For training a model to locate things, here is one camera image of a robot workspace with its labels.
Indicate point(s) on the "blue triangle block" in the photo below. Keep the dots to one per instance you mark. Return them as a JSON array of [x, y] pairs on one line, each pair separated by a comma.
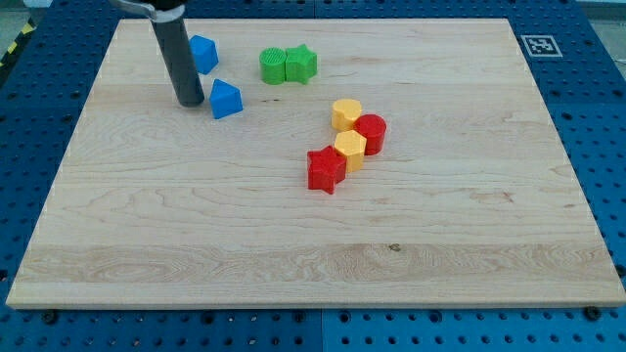
[[225, 99]]

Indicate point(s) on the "red star block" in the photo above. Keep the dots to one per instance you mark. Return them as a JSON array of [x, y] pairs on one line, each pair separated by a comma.
[[325, 169]]

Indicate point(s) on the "green star block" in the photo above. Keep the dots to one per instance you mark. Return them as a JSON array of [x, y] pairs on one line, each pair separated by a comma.
[[300, 64]]

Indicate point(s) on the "light wooden board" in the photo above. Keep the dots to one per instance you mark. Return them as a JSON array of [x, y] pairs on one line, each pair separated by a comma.
[[471, 203]]

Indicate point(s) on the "yellow hexagon block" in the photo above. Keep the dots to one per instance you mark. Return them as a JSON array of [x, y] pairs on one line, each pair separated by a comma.
[[352, 146]]

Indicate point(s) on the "yellow heart block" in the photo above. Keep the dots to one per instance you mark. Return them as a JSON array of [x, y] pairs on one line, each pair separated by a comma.
[[344, 114]]

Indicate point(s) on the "red cylinder block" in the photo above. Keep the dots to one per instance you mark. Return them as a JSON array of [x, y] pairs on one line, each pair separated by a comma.
[[373, 128]]

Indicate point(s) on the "green cylinder block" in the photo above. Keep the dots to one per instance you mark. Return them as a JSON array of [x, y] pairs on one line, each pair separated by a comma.
[[272, 62]]

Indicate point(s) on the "blue cube block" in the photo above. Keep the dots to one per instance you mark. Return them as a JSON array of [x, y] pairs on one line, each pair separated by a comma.
[[205, 53]]

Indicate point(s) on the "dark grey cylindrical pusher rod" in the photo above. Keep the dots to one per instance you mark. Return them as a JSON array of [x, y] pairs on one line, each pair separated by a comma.
[[173, 41]]

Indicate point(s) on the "white fiducial marker tag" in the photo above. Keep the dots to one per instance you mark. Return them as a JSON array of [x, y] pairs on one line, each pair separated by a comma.
[[541, 46]]

